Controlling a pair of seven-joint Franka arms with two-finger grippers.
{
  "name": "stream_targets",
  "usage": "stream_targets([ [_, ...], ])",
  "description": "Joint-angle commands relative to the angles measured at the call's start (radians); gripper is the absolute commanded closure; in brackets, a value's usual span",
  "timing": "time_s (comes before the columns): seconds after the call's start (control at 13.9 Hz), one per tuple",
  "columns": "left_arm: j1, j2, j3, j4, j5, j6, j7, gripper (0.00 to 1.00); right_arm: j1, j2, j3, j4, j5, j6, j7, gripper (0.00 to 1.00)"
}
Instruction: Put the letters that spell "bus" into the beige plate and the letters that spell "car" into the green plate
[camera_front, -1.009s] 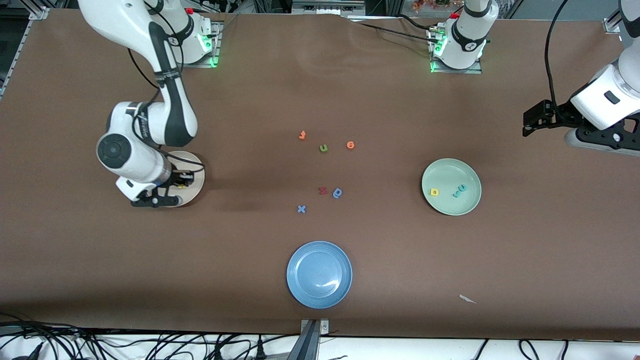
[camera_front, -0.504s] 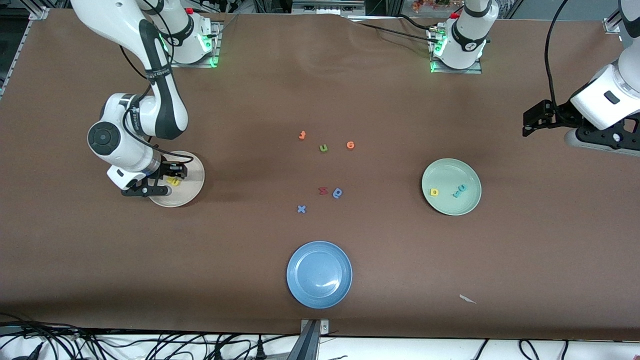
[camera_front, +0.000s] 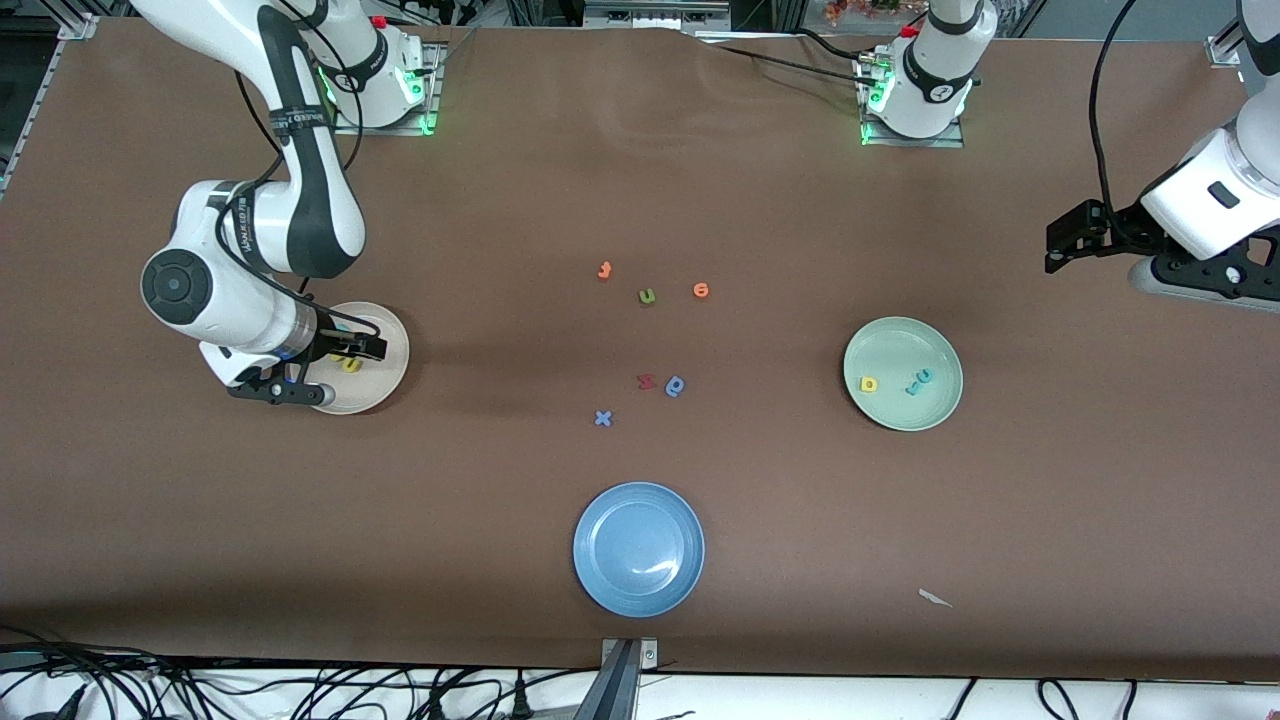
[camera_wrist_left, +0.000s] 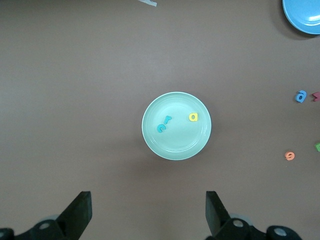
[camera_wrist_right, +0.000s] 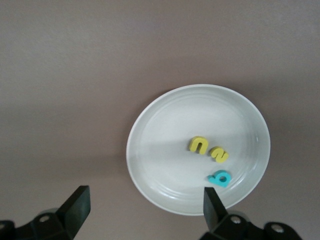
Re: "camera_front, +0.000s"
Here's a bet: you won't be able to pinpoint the short black table cable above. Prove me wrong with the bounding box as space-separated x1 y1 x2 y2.
795 28 876 61

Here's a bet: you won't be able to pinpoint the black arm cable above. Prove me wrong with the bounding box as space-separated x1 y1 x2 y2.
1092 0 1143 241
210 0 366 331

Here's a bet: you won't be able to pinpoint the tangled black cables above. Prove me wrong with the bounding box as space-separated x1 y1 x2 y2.
0 625 601 720

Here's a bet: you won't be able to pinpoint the grey aluminium beam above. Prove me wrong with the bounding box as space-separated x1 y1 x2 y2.
573 640 641 720

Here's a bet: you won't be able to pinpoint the looped black cable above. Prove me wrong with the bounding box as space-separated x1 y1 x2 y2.
1036 678 1083 720

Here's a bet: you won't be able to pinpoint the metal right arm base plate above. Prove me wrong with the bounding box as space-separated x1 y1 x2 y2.
332 42 443 137

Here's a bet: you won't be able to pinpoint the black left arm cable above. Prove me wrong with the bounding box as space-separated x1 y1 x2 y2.
1092 0 1143 241

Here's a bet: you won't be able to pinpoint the pale green plate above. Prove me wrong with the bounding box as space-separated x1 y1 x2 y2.
843 317 964 432

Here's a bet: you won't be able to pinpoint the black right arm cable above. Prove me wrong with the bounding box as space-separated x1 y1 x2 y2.
210 0 366 331

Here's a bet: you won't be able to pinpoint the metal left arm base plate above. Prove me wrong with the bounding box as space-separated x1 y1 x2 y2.
856 50 967 149

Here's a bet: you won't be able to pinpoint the brown paper table cover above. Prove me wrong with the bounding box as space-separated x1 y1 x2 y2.
0 15 1280 683

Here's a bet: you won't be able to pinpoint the long black table cable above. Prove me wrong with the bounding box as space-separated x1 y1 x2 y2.
700 40 881 86

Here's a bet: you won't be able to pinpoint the aluminium frame profile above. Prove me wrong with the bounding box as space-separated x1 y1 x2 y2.
583 0 733 29

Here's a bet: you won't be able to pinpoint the beige brown plate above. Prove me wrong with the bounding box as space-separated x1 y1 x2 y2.
300 302 411 415

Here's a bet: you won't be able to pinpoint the aluminium table rail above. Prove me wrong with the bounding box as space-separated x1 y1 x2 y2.
0 35 71 201

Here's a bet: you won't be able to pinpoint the blue plate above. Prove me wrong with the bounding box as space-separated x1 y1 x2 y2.
573 482 706 618

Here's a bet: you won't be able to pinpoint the orange artificial flowers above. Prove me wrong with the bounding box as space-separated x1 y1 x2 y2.
825 0 906 23

